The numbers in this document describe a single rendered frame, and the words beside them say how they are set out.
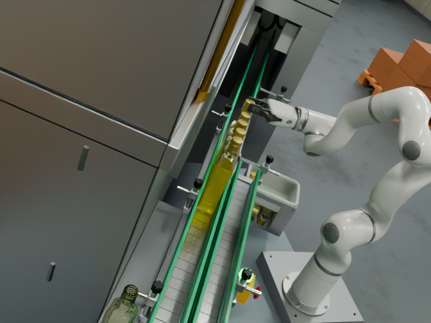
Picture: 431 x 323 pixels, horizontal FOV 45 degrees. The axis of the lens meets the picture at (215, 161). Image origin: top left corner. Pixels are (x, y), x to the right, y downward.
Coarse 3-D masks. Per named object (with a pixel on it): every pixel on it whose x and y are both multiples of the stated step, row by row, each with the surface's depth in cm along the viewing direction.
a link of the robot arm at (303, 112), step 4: (300, 108) 180; (304, 108) 180; (300, 112) 179; (304, 112) 178; (300, 116) 178; (304, 116) 178; (300, 120) 178; (304, 120) 178; (296, 124) 179; (300, 124) 179; (304, 124) 179; (292, 128) 182; (296, 128) 180; (300, 128) 179
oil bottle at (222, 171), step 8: (224, 160) 160; (232, 160) 161; (216, 168) 161; (224, 168) 161; (232, 168) 161; (216, 176) 163; (224, 176) 162; (208, 184) 165; (216, 184) 164; (224, 184) 164; (208, 192) 166; (216, 192) 166; (200, 200) 169; (208, 200) 168; (216, 200) 168; (200, 208) 170; (208, 208) 170
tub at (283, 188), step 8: (248, 168) 209; (256, 168) 213; (248, 176) 204; (264, 176) 215; (272, 176) 214; (280, 176) 213; (264, 184) 216; (272, 184) 216; (280, 184) 215; (288, 184) 214; (296, 184) 213; (264, 192) 199; (272, 192) 214; (280, 192) 216; (288, 192) 216; (296, 192) 208; (280, 200) 200; (288, 200) 214; (296, 200) 203
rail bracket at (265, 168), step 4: (240, 156) 189; (268, 156) 187; (272, 156) 188; (244, 160) 190; (248, 160) 190; (268, 160) 187; (272, 160) 187; (252, 164) 190; (256, 164) 190; (264, 164) 190; (268, 164) 189; (260, 168) 190; (264, 168) 189; (268, 168) 189; (264, 172) 190; (272, 172) 190; (276, 172) 190; (260, 176) 192; (260, 180) 193
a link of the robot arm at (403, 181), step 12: (396, 168) 156; (408, 168) 154; (420, 168) 153; (384, 180) 157; (396, 180) 154; (408, 180) 153; (420, 180) 153; (372, 192) 162; (384, 192) 157; (396, 192) 154; (408, 192) 154; (372, 204) 163; (384, 204) 158; (396, 204) 157; (372, 216) 170; (384, 216) 163; (384, 228) 169; (372, 240) 171
